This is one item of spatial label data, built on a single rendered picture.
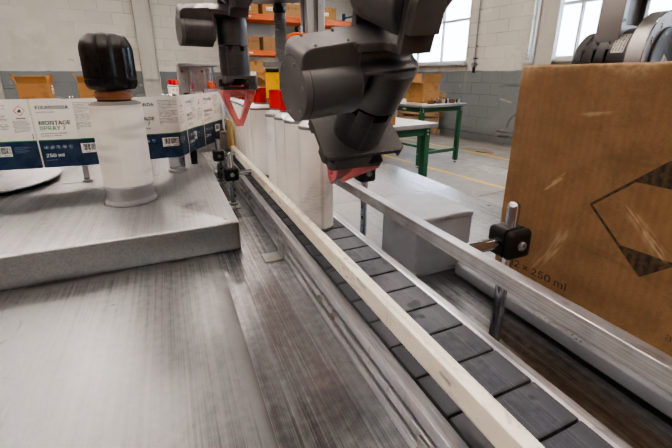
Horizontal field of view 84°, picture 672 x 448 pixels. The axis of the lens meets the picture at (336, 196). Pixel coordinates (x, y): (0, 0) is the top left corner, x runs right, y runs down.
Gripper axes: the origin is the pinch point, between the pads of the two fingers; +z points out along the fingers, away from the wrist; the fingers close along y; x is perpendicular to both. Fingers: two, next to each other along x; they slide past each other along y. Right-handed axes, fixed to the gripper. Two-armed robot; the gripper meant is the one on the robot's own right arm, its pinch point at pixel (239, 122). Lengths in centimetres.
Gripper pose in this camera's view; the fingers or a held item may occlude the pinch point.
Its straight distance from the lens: 81.1
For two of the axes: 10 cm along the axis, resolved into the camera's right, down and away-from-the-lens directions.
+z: 0.1, 9.5, 3.0
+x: 9.1, -1.3, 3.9
